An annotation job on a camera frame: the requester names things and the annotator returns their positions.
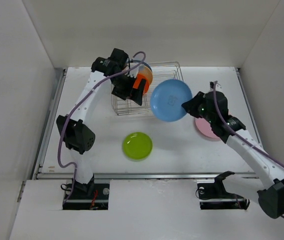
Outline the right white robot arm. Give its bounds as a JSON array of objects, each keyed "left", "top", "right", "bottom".
[{"left": 182, "top": 91, "right": 284, "bottom": 219}]

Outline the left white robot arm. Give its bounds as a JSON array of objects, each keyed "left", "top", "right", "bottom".
[{"left": 56, "top": 48, "right": 148, "bottom": 199}]

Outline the wire dish rack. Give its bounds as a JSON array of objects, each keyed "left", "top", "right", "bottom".
[{"left": 110, "top": 61, "right": 182, "bottom": 118}]

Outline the small orange plate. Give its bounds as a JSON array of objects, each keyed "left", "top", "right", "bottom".
[{"left": 133, "top": 74, "right": 150, "bottom": 94}]

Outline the lime green plate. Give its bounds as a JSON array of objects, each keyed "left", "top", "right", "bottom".
[{"left": 122, "top": 132, "right": 153, "bottom": 161}]

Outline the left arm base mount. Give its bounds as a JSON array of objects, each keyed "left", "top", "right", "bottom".
[{"left": 60, "top": 178, "right": 110, "bottom": 211}]

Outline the tan orange plate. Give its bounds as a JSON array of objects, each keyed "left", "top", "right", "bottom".
[{"left": 137, "top": 65, "right": 153, "bottom": 85}]

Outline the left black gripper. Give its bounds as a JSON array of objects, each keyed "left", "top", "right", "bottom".
[{"left": 112, "top": 72, "right": 145, "bottom": 106}]

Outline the pink plate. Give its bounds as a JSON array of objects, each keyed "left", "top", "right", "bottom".
[{"left": 194, "top": 118, "right": 221, "bottom": 141}]

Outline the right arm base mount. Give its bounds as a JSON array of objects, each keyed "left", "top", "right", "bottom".
[{"left": 195, "top": 171, "right": 250, "bottom": 211}]

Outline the metal rail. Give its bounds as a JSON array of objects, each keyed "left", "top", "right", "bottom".
[{"left": 31, "top": 172, "right": 274, "bottom": 181}]

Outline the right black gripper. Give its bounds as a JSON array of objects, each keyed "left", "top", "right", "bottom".
[{"left": 182, "top": 90, "right": 215, "bottom": 124}]

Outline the blue plate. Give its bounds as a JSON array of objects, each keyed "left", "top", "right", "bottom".
[
  {"left": 130, "top": 59, "right": 152, "bottom": 72},
  {"left": 150, "top": 79, "right": 193, "bottom": 122}
]

